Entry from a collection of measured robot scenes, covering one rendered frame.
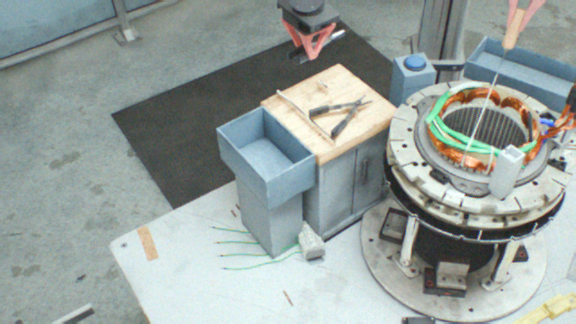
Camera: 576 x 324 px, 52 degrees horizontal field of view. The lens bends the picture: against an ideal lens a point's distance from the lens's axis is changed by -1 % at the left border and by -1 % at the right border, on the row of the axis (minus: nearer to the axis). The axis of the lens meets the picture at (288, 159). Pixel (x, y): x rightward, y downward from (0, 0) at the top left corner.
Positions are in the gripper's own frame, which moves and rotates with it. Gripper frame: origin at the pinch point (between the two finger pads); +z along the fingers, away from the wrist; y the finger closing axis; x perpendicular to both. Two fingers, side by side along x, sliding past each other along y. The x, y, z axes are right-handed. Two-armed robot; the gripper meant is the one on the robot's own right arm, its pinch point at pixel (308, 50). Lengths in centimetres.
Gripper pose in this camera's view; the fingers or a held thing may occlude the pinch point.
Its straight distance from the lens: 111.6
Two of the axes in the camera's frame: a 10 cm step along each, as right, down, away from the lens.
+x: 8.0, -4.4, 4.0
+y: 6.0, 5.7, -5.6
